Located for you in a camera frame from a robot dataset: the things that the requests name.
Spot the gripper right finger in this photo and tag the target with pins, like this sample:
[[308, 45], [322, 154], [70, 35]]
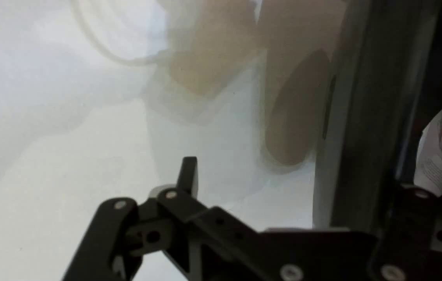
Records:
[[416, 242]]

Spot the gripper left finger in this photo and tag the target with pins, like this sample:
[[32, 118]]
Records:
[[189, 230]]

